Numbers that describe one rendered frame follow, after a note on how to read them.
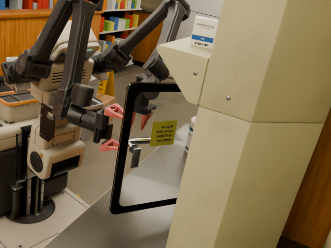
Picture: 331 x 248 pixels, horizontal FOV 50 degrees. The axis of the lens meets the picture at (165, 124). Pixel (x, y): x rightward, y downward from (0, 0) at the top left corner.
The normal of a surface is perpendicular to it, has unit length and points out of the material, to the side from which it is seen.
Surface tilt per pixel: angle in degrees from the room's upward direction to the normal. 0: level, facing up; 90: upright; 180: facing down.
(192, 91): 90
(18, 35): 90
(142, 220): 0
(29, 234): 0
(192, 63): 90
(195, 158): 90
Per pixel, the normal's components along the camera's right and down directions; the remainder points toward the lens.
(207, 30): -0.11, 0.37
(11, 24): 0.90, 0.31
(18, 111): 0.76, 0.41
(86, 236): 0.18, -0.90
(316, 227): -0.39, 0.30
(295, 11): 0.36, 0.43
